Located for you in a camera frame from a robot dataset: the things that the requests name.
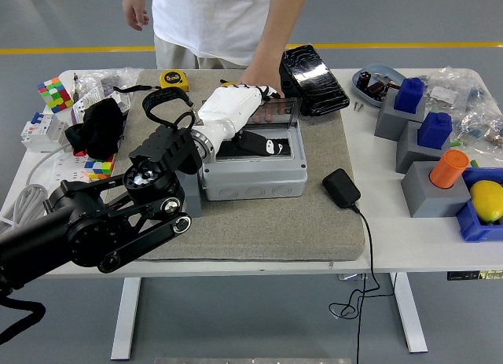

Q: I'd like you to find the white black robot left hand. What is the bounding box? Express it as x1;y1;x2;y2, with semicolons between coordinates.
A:
195;84;293;158

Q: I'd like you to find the person's left hand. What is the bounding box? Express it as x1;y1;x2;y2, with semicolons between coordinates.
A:
237;64;287;124

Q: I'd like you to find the person's right hand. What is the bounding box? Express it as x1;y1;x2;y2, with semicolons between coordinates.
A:
122;0;151;32

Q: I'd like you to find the grey junction box clear lid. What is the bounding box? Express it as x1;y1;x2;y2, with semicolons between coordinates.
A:
198;96;309;202

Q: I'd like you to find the glossy black case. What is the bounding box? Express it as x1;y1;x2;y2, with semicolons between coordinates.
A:
278;44;351;118

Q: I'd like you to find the square yellow tape measure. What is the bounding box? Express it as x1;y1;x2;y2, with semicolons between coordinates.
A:
112;70;190;94

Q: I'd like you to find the person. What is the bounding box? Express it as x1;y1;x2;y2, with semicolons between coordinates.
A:
151;0;312;71

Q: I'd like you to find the clear plastic bag pile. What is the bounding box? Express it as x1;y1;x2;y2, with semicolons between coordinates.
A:
72;67;145;123

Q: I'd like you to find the grey block with round hole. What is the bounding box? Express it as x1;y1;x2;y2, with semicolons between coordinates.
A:
174;170;204;219

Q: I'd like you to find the blue-grey oval dish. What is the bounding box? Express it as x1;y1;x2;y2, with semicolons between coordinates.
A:
352;64;406;108

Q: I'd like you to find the large multicolour puzzle cube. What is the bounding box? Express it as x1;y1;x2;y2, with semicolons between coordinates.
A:
37;76;76;115

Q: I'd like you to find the brown capacitor in dish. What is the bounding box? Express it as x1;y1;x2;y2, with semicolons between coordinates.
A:
365;80;391;100

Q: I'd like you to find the black cloth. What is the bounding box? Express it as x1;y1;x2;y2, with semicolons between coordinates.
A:
64;97;127;161

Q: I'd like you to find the grey-brown mat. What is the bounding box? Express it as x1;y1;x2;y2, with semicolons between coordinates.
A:
120;68;367;263

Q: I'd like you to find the grey block holder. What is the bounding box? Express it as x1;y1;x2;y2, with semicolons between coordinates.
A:
395;119;453;175
400;160;473;219
373;89;428;142

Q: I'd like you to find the black power adapter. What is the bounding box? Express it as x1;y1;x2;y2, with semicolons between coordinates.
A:
321;167;362;210

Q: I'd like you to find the small multicolour puzzle cube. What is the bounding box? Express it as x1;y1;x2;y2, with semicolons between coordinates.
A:
83;153;119;182

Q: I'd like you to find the blue block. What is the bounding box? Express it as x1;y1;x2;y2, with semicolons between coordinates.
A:
394;77;426;115
417;112;453;150

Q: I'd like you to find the white circuit breaker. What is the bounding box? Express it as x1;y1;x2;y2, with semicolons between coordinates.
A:
20;112;70;154

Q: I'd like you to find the clear plastic parts bag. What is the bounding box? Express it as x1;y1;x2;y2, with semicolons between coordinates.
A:
451;104;503;153
423;67;489;118

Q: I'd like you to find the white table leg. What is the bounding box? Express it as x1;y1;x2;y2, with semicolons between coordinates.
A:
391;272;428;355
110;277;142;362

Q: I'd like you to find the yellow mango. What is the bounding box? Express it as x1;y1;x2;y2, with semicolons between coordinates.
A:
469;179;503;225

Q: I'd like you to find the blue plastic bin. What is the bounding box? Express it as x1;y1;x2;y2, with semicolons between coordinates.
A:
455;167;503;244

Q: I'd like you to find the black table control panel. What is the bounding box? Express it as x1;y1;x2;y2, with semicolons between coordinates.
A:
446;270;503;282

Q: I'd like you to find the black adapter cord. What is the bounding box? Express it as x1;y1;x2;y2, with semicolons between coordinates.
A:
328;204;395;364

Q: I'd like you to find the white power cable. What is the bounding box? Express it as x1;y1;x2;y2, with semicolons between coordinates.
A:
0;144;72;228

